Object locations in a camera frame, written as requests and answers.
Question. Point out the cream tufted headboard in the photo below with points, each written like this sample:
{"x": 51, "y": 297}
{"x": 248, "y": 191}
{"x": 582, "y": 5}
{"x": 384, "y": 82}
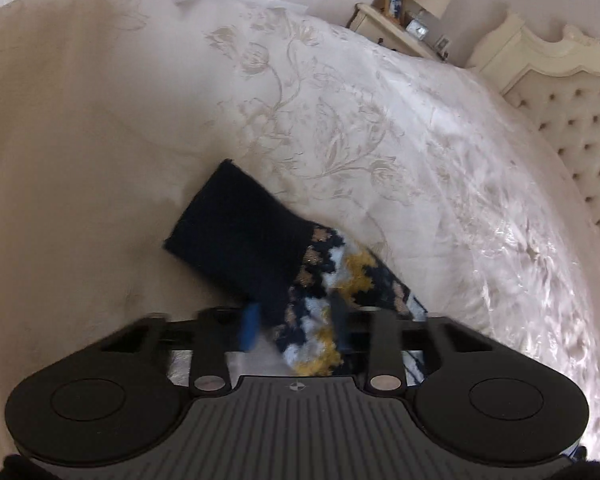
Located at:
{"x": 570, "y": 105}

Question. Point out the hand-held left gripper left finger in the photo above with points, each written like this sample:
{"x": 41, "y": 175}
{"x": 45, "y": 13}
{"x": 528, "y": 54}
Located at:
{"x": 251, "y": 326}

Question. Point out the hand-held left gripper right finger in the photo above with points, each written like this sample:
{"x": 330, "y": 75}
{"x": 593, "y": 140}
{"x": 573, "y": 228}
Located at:
{"x": 338, "y": 321}

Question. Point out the small dark photo frame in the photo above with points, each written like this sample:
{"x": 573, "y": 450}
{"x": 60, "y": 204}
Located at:
{"x": 443, "y": 45}

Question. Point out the cream nightstand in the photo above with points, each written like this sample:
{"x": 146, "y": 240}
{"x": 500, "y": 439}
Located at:
{"x": 390, "y": 30}

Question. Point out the small silver clock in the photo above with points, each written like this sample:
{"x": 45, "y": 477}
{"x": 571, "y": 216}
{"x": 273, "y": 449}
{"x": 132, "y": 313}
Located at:
{"x": 418, "y": 28}

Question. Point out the cream floral bedspread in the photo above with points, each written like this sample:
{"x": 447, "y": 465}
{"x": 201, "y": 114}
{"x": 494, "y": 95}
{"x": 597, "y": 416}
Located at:
{"x": 380, "y": 135}

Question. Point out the wooden picture frame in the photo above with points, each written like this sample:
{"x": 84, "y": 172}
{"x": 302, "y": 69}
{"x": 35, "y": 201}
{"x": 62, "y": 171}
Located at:
{"x": 393, "y": 4}

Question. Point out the navy yellow patterned knit sock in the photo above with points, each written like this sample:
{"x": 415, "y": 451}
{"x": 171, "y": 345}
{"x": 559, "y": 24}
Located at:
{"x": 260, "y": 255}

